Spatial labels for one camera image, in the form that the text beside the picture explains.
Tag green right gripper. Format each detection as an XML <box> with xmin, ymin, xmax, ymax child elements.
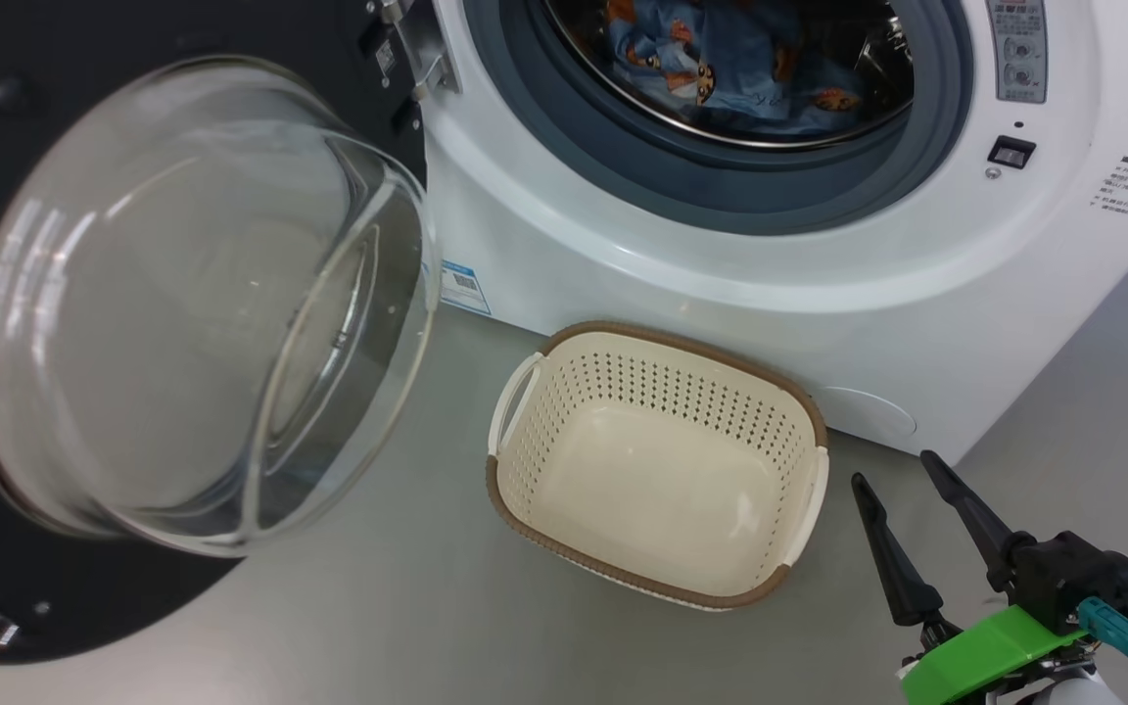
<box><xmin>851</xmin><ymin>449</ymin><xmax>1099</xmax><ymax>705</ymax></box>

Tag round white filter cover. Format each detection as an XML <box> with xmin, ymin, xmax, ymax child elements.
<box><xmin>819</xmin><ymin>386</ymin><xmax>917</xmax><ymax>442</ymax></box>

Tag cream perforated laundry basket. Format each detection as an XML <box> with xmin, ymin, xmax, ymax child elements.
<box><xmin>484</xmin><ymin>320</ymin><xmax>831</xmax><ymax>613</ymax></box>

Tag blue white energy label sticker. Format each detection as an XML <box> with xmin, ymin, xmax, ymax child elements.
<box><xmin>440</xmin><ymin>259</ymin><xmax>493</xmax><ymax>316</ymax></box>

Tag metal door hinge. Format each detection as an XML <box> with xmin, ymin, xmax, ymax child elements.
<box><xmin>368</xmin><ymin>0</ymin><xmax>462</xmax><ymax>99</ymax></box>

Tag black door latch socket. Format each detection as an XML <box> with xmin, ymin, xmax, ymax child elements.
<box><xmin>987</xmin><ymin>135</ymin><xmax>1037</xmax><ymax>170</ymax></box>

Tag dark round glass washer door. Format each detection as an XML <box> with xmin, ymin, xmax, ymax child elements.
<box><xmin>0</xmin><ymin>0</ymin><xmax>443</xmax><ymax>667</ymax></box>

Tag white front-load washing machine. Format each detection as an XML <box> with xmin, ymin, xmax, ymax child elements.
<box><xmin>368</xmin><ymin>0</ymin><xmax>1128</xmax><ymax>466</ymax></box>

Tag teal cable connector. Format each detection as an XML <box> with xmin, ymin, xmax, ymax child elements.
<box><xmin>1076</xmin><ymin>595</ymin><xmax>1128</xmax><ymax>681</ymax></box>

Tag grey control panel label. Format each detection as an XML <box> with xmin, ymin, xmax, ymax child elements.
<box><xmin>985</xmin><ymin>0</ymin><xmax>1050</xmax><ymax>104</ymax></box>

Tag blue bear-print clothes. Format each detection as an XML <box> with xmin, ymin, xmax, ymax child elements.
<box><xmin>606</xmin><ymin>0</ymin><xmax>903</xmax><ymax>136</ymax></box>

